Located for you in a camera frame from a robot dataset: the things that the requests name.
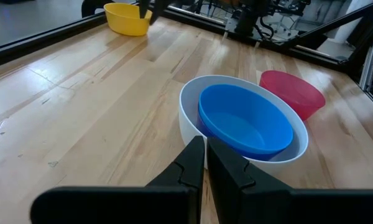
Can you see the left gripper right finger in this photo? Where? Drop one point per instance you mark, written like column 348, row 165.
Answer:
column 255, row 199

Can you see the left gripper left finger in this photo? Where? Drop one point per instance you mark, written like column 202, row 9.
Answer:
column 161, row 202

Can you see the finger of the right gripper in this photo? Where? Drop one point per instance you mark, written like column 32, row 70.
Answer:
column 144, row 7
column 158, row 11

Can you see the yellow plastic bowl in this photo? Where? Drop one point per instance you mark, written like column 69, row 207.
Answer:
column 124, row 21

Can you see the blue plastic bowl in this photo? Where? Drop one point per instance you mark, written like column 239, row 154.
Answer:
column 245, row 124

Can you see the red translucent plastic bowl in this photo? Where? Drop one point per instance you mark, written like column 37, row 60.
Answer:
column 293, row 91

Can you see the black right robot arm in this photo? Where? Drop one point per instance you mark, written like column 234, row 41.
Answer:
column 250, row 15

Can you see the large white bowl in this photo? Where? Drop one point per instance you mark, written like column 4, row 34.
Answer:
column 189, row 105

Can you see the small white post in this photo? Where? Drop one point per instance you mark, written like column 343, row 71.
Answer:
column 257, row 45
column 225, row 37

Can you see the black aluminium table frame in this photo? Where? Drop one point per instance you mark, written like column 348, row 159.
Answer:
column 34, row 40

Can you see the silver aluminium bracket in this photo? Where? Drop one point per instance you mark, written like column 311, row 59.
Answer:
column 368, row 65

